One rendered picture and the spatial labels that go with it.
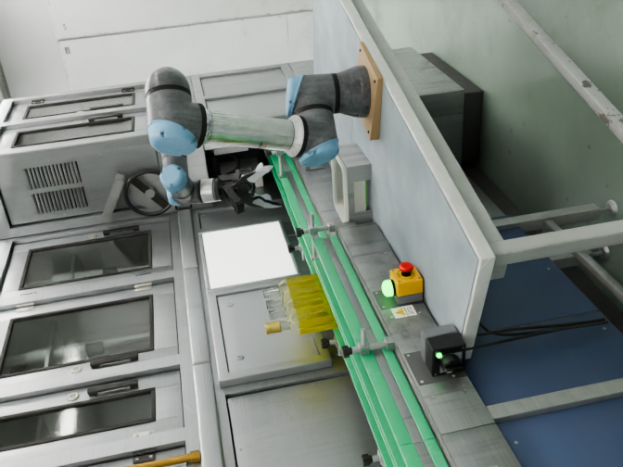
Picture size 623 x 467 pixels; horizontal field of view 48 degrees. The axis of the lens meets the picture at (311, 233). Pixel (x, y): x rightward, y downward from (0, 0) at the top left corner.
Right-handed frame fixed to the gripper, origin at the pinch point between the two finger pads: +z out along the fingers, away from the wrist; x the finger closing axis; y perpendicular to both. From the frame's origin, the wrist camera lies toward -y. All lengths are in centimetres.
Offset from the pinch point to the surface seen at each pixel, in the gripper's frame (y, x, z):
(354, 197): 3.8, 9.5, 22.7
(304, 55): 348, 119, -27
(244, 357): -36, 36, -14
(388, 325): -53, 8, 31
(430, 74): 121, 30, 56
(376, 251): -18.6, 13.4, 28.7
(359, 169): 5.6, -0.1, 25.2
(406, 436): -89, 5, 34
